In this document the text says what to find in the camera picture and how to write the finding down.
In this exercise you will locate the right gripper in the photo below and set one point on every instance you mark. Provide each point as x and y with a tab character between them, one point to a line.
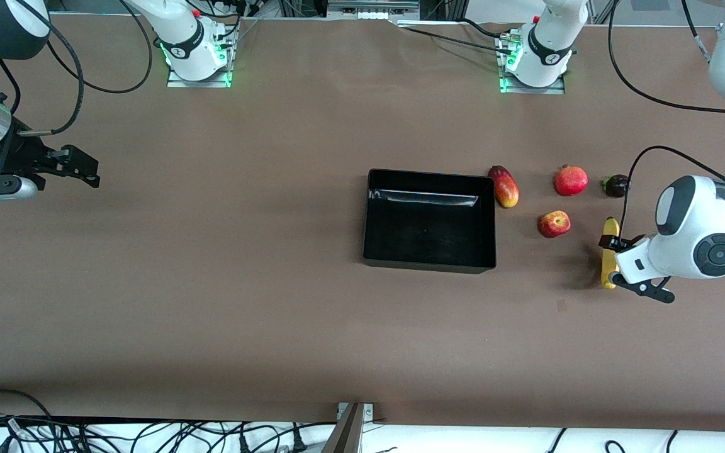
21	155

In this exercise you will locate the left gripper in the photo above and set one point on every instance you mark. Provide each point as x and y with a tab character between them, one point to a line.
614	242

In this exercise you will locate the yellow banana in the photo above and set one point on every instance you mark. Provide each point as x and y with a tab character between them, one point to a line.
609	264

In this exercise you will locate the red yellow apple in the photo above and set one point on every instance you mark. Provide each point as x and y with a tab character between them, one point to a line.
554	224

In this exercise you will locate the black plastic box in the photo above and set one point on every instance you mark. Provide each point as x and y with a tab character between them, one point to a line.
428	239

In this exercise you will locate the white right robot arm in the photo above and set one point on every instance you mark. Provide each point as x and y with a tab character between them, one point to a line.
180	38

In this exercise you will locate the grey metal equipment box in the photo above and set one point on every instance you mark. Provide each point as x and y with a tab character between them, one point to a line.
372	7

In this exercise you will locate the dark purple mangosteen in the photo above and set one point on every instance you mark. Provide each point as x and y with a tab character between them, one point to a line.
617	186

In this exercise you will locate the red pomegranate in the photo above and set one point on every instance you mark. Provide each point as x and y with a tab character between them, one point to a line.
571	181

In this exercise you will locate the red yellow mango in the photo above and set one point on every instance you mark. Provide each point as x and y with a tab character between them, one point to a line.
506	189

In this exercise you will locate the dark metal profile bar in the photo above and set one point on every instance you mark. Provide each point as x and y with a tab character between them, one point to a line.
345	435

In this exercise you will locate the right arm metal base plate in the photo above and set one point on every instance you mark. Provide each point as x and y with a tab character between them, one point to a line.
199	83

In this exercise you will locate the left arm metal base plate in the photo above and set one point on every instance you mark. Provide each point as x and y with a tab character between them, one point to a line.
532	90

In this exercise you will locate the small metal table bracket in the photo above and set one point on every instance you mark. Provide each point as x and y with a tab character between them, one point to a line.
367	411

